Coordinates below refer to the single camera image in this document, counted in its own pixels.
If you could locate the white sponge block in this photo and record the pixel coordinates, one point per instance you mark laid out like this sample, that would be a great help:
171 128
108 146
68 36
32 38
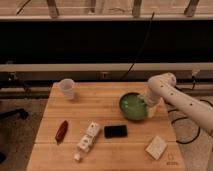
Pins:
156 147

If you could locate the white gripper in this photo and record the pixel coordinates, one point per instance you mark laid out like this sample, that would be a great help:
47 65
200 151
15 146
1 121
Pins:
151 98

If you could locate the black smartphone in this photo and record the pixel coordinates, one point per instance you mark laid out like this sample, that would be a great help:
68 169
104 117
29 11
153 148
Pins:
115 131

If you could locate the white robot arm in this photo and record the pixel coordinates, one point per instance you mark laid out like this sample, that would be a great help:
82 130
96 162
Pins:
163 86

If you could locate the clear plastic measuring cup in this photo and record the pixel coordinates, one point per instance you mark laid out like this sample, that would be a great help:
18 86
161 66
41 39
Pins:
66 86

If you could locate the green ceramic bowl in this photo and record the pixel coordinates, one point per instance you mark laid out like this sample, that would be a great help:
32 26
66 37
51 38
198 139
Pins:
133 106

